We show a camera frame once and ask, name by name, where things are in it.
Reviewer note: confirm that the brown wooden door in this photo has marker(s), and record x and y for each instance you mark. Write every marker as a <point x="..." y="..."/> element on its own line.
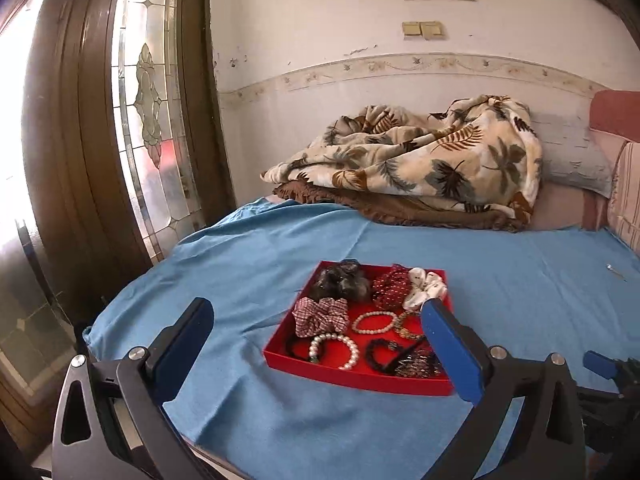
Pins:
<point x="75" y="135"/>

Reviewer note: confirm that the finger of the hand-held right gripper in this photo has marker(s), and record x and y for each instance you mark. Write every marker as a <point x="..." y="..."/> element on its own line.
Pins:
<point x="612" y="420"/>
<point x="600" y="364"/>

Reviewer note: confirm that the floral leaf blanket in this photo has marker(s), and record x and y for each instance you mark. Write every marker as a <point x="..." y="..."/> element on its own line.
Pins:
<point x="425" y="160"/>

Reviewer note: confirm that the brown furry scrunchie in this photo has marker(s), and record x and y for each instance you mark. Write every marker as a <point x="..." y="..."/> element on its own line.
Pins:
<point x="340" y="282"/>

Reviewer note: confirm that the black beaded hair clip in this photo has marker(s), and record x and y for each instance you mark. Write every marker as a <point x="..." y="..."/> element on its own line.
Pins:
<point x="420" y="365"/>

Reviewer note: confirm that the brown quilted blanket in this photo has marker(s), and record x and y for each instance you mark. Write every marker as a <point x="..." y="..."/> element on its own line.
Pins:
<point x="400" y="212"/>

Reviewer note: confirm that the striped beige cushion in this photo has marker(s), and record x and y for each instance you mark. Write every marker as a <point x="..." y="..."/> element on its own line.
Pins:
<point x="627" y="195"/>

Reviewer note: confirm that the beige light switch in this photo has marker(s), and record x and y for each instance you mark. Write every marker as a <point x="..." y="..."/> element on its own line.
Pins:
<point x="411" y="30"/>
<point x="432" y="30"/>

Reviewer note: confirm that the red dotted scrunchie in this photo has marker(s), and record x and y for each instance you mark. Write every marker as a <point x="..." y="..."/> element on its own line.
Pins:
<point x="392" y="287"/>

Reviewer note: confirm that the grey pillow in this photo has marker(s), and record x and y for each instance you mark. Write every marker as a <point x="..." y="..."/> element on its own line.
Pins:
<point x="570" y="155"/>

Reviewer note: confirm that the bright glass side panel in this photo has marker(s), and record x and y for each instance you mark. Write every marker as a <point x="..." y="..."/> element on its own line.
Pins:
<point x="20" y="185"/>

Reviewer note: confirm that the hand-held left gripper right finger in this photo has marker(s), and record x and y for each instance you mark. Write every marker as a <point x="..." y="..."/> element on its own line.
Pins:
<point x="450" y="350"/>

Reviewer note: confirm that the stained glass door panel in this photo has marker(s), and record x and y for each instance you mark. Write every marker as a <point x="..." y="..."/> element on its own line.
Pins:
<point x="155" y="135"/>

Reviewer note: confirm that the small silver pin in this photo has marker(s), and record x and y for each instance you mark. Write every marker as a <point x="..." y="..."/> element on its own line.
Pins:
<point x="610" y="266"/>

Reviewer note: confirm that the blue cloth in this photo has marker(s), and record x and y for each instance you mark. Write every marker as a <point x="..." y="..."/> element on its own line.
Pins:
<point x="250" y="250"/>

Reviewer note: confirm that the red plaid scrunchie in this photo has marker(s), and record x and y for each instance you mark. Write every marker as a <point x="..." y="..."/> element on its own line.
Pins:
<point x="320" y="315"/>

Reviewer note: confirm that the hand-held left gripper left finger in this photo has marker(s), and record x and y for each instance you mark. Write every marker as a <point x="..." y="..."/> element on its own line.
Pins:
<point x="185" y="350"/>

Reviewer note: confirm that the pink bed sheet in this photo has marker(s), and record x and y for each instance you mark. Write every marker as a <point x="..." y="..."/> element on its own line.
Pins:
<point x="560" y="210"/>

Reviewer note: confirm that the red tray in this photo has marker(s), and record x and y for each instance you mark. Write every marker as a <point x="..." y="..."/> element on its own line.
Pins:
<point x="330" y="375"/>

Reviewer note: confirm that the red pink cushion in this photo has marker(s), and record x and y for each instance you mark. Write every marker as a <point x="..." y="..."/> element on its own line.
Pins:
<point x="617" y="112"/>

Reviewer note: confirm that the white patterned scrunchie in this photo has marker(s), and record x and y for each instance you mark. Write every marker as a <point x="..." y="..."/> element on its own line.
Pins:
<point x="430" y="285"/>

